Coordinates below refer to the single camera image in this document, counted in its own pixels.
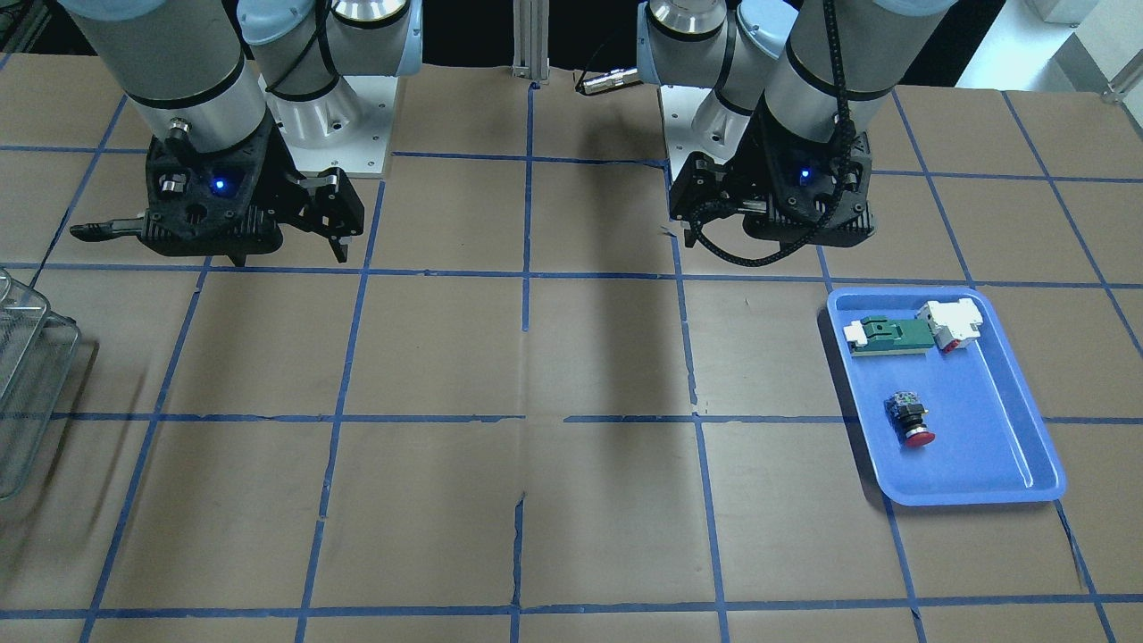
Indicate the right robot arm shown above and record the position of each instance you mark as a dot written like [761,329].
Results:
[255,118]

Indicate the red emergency stop button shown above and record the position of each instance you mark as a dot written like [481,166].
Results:
[907,412]

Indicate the aluminium frame post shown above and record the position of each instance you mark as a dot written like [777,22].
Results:
[530,40]

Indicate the white red electrical component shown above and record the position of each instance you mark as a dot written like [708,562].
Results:
[952,324]

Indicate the blue plastic tray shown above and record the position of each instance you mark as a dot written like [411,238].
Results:
[991,441]

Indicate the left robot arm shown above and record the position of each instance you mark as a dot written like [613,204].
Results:
[791,94]

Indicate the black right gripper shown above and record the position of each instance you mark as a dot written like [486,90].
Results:
[282,175]

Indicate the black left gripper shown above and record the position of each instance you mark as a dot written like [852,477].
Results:
[748,170]

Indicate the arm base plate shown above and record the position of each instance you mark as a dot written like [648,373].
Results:
[695,120]
[348,128]

